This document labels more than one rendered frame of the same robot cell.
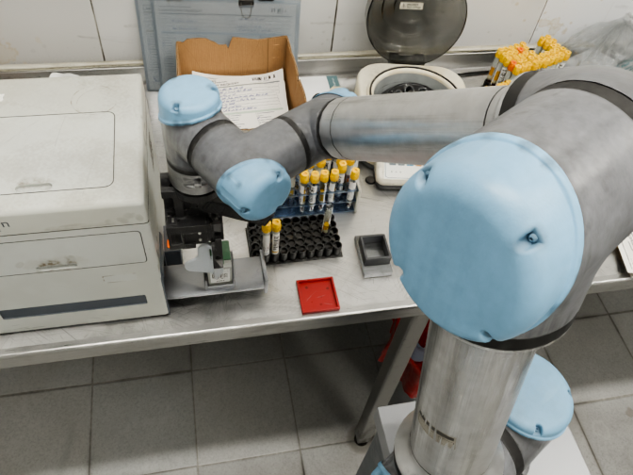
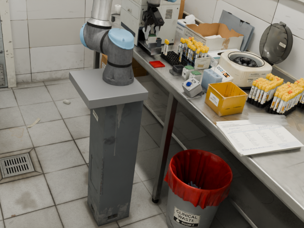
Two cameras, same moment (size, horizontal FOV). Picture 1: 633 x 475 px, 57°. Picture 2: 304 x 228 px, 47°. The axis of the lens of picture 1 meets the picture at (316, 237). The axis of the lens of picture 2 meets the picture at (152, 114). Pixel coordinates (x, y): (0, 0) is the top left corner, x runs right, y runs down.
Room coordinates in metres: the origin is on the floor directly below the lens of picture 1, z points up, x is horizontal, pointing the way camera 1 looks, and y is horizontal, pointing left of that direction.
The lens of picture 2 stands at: (0.11, -1.78, 1.70)
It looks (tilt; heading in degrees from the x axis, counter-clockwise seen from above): 32 degrees down; 75
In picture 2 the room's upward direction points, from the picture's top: 8 degrees clockwise
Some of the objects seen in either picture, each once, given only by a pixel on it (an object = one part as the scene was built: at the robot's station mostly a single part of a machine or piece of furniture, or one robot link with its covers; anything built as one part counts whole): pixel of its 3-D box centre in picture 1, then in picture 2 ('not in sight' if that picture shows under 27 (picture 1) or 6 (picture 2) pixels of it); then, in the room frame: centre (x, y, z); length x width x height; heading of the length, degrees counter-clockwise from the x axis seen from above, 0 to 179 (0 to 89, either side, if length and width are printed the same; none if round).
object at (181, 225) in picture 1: (195, 206); (151, 13); (0.54, 0.18, 1.10); 0.09 x 0.08 x 0.12; 107
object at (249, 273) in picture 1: (205, 275); (148, 43); (0.54, 0.18, 0.92); 0.21 x 0.07 x 0.05; 107
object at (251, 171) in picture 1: (251, 166); not in sight; (0.49, 0.09, 1.26); 0.11 x 0.11 x 0.08; 48
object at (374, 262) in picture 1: (373, 252); (178, 69); (0.67, -0.11, 0.89); 0.09 x 0.05 x 0.04; 16
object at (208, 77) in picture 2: not in sight; (211, 82); (0.78, -0.31, 0.92); 0.10 x 0.07 x 0.10; 109
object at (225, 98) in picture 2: not in sight; (225, 98); (0.80, -0.47, 0.93); 0.13 x 0.13 x 0.10; 14
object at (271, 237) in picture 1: (295, 224); (175, 52); (0.68, 0.04, 0.93); 0.17 x 0.09 x 0.11; 108
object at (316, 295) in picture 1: (317, 295); (157, 64); (0.56, -0.02, 0.88); 0.07 x 0.07 x 0.01; 17
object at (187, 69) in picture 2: not in sight; (187, 73); (0.70, -0.18, 0.91); 0.05 x 0.04 x 0.07; 17
